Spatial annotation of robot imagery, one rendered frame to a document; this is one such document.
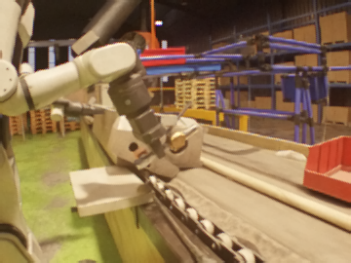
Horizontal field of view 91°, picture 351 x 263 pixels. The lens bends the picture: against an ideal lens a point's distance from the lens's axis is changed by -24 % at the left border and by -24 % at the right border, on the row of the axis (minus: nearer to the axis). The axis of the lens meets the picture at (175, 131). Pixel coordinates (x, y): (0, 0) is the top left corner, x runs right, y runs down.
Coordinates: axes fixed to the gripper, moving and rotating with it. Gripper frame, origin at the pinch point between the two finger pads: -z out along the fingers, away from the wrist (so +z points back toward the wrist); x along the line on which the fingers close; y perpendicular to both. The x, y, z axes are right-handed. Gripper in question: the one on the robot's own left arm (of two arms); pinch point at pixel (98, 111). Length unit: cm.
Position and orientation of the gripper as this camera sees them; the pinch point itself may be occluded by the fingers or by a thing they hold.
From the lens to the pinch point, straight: 121.1
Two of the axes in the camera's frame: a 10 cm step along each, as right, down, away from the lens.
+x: 4.4, 1.3, -8.9
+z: -8.9, -0.8, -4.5
